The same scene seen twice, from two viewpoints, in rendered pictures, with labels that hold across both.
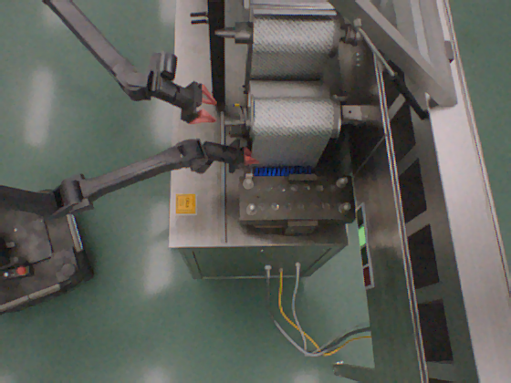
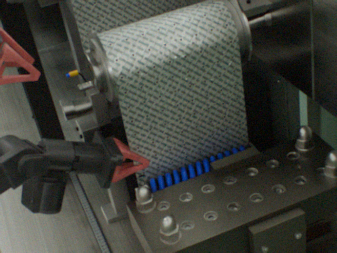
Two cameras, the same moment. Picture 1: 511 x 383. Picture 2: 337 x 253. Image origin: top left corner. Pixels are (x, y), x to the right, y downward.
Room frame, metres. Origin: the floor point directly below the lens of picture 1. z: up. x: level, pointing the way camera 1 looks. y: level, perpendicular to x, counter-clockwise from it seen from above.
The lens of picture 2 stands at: (-0.28, 0.02, 1.72)
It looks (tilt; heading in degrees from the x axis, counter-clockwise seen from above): 34 degrees down; 355
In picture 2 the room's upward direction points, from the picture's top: 10 degrees counter-clockwise
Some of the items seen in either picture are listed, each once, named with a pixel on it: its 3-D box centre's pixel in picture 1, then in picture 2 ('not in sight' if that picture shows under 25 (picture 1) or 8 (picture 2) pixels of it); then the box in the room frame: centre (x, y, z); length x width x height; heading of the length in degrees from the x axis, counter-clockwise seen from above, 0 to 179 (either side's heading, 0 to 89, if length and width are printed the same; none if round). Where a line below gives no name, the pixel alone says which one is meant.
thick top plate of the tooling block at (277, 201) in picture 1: (296, 200); (244, 201); (0.51, -0.16, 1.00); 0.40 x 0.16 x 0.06; 101
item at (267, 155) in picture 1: (286, 156); (189, 130); (0.62, -0.09, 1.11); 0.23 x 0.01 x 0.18; 101
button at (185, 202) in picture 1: (185, 203); not in sight; (0.46, 0.23, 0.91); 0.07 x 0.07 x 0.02; 11
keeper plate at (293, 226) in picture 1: (300, 228); (278, 243); (0.42, -0.19, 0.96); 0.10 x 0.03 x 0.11; 101
